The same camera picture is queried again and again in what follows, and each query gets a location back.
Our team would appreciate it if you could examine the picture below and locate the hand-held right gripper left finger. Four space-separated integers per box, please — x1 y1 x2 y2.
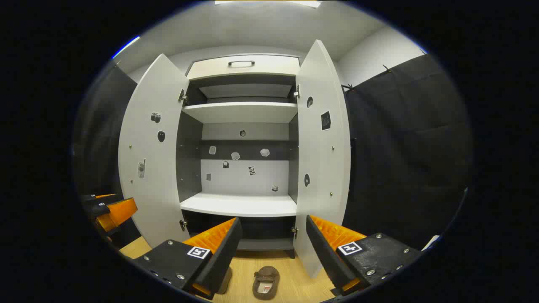
131 217 243 300

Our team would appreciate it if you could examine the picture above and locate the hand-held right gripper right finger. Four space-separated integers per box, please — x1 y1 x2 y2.
306 215 422 298

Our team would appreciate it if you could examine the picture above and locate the white cabinet door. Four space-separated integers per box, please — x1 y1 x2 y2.
293 40 351 279
119 53 191 249

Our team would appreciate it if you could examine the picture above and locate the white and grey shoe cabinet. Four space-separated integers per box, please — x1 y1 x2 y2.
179 54 302 259

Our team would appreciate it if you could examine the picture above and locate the white cabinet drawer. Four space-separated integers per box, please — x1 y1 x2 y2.
187 55 301 81

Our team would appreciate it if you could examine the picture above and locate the black backdrop cloth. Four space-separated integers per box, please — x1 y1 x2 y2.
341 54 474 252

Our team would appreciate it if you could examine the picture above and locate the brown fuzzy shoe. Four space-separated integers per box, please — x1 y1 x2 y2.
252 266 281 300

